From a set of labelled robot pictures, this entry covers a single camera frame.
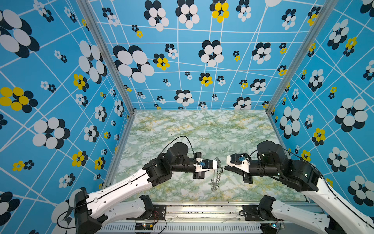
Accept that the aluminium corner post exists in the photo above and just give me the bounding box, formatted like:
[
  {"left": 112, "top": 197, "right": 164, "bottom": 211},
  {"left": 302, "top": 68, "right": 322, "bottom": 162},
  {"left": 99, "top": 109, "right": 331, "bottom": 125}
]
[
  {"left": 77, "top": 0, "right": 134, "bottom": 116},
  {"left": 266, "top": 0, "right": 338, "bottom": 116}
]

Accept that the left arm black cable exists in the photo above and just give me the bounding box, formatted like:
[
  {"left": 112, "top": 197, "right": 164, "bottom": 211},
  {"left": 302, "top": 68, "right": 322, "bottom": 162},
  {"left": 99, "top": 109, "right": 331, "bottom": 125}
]
[{"left": 56, "top": 135, "right": 196, "bottom": 229}]

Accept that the right aluminium corner post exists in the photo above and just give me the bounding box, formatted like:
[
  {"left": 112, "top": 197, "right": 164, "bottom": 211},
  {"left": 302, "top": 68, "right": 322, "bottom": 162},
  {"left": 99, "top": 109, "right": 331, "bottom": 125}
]
[{"left": 266, "top": 0, "right": 338, "bottom": 116}]

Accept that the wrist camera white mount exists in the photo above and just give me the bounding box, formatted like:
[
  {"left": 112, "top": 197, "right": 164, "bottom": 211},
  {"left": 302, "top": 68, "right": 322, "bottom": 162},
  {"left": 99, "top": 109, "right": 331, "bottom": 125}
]
[
  {"left": 226, "top": 153, "right": 251, "bottom": 173},
  {"left": 195, "top": 158, "right": 217, "bottom": 173}
]

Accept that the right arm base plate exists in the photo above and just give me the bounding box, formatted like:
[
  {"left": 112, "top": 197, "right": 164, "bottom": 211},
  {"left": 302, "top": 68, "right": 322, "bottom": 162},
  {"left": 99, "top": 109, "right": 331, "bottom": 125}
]
[{"left": 239, "top": 204, "right": 282, "bottom": 222}]

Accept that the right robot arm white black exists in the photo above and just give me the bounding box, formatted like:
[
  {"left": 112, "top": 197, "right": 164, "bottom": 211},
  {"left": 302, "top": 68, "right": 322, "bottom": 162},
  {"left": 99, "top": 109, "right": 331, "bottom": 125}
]
[{"left": 225, "top": 140, "right": 374, "bottom": 234}]

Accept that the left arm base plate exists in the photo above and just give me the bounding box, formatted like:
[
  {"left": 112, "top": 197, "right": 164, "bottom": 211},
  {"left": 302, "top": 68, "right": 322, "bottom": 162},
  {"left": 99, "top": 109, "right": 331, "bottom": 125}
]
[{"left": 127, "top": 204, "right": 167, "bottom": 221}]

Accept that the right green circuit board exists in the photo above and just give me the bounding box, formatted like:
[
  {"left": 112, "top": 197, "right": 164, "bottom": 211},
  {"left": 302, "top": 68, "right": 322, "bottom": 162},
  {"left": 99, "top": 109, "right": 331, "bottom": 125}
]
[{"left": 261, "top": 223, "right": 278, "bottom": 234}]

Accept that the aluminium front rail frame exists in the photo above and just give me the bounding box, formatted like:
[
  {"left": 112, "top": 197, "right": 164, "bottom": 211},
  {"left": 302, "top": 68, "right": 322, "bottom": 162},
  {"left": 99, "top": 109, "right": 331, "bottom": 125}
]
[{"left": 78, "top": 201, "right": 334, "bottom": 234}]

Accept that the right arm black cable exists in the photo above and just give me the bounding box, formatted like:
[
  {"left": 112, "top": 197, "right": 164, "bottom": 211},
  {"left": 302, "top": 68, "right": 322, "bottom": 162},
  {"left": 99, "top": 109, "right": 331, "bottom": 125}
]
[{"left": 248, "top": 147, "right": 374, "bottom": 232}]

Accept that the left aluminium corner post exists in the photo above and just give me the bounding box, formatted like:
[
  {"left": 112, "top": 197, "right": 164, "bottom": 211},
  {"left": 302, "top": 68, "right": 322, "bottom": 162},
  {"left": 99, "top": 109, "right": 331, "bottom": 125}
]
[{"left": 77, "top": 0, "right": 134, "bottom": 116}]

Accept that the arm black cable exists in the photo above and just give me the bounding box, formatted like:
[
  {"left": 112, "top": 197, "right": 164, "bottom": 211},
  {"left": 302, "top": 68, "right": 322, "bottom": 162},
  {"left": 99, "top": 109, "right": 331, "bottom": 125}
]
[
  {"left": 248, "top": 147, "right": 374, "bottom": 232},
  {"left": 56, "top": 135, "right": 196, "bottom": 229}
]

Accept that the metal keyring disc with rings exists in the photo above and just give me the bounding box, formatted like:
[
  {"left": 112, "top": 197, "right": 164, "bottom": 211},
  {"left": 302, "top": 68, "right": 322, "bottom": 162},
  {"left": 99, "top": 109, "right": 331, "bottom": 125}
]
[{"left": 209, "top": 158, "right": 224, "bottom": 191}]

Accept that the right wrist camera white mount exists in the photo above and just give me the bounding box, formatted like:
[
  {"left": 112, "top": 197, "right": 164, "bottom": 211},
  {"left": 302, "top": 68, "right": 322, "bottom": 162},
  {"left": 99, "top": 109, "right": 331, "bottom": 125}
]
[{"left": 226, "top": 153, "right": 251, "bottom": 173}]

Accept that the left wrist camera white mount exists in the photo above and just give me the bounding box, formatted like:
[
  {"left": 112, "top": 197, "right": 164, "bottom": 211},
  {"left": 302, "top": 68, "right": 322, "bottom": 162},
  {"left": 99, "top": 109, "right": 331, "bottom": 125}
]
[{"left": 195, "top": 158, "right": 217, "bottom": 173}]

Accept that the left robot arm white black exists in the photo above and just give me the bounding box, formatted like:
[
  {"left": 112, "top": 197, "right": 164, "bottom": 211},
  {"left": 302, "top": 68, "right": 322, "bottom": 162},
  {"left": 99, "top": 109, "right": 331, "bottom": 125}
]
[{"left": 69, "top": 142, "right": 218, "bottom": 234}]

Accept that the left green circuit board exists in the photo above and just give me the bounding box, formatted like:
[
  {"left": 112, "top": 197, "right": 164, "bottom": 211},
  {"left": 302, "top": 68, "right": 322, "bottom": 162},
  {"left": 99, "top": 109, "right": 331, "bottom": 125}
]
[{"left": 134, "top": 223, "right": 154, "bottom": 232}]

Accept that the green circuit board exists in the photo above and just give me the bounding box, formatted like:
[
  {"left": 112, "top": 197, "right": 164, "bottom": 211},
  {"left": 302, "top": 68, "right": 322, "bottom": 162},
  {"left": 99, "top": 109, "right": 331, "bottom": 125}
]
[
  {"left": 261, "top": 223, "right": 278, "bottom": 234},
  {"left": 134, "top": 223, "right": 154, "bottom": 232}
]

